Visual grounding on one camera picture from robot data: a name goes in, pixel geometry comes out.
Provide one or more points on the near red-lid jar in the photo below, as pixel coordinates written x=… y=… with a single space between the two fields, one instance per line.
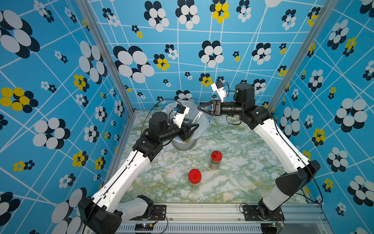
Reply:
x=194 y=178

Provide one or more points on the right circuit board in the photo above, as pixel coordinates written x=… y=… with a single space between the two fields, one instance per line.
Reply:
x=271 y=228

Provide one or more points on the red-lid jar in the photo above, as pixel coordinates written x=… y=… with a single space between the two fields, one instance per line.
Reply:
x=194 y=178
x=215 y=160

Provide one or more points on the left aluminium corner post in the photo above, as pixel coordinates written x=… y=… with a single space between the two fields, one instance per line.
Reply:
x=88 y=15

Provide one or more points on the clear plastic jar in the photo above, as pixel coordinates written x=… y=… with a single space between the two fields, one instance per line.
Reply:
x=187 y=135

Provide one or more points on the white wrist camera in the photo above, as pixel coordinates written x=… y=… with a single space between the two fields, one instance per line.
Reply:
x=219 y=88
x=180 y=112

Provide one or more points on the circuit board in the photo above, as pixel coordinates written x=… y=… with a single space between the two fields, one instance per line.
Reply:
x=271 y=228
x=144 y=227

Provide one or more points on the aluminium front rail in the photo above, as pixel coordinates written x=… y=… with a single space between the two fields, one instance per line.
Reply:
x=211 y=218

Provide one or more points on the aluminium corner post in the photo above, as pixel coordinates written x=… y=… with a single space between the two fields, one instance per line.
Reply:
x=326 y=11
x=88 y=15

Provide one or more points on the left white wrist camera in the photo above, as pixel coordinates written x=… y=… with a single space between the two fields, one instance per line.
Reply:
x=180 y=112

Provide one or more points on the white bin liner bag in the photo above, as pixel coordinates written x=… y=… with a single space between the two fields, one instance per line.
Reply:
x=194 y=115

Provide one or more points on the right aluminium corner post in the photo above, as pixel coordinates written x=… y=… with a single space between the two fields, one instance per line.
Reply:
x=326 y=11

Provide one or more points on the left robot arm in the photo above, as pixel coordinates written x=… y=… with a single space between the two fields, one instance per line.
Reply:
x=102 y=213

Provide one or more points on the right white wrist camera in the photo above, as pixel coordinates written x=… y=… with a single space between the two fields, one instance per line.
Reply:
x=219 y=88

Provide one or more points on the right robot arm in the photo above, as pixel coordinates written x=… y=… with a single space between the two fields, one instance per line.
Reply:
x=299 y=170

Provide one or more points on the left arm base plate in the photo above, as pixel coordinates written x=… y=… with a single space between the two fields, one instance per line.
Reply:
x=158 y=213

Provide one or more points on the left circuit board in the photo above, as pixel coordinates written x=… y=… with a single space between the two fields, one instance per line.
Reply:
x=144 y=227

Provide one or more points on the far red-lid jar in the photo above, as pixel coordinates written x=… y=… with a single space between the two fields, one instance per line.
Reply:
x=215 y=160

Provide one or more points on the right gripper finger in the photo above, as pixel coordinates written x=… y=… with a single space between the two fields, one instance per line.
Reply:
x=206 y=111
x=205 y=104

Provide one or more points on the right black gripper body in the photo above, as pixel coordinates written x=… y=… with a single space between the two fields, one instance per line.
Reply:
x=218 y=111

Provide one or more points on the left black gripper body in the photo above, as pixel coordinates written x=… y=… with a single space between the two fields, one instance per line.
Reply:
x=183 y=132

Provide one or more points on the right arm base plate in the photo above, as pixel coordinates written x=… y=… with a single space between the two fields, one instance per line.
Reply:
x=258 y=213

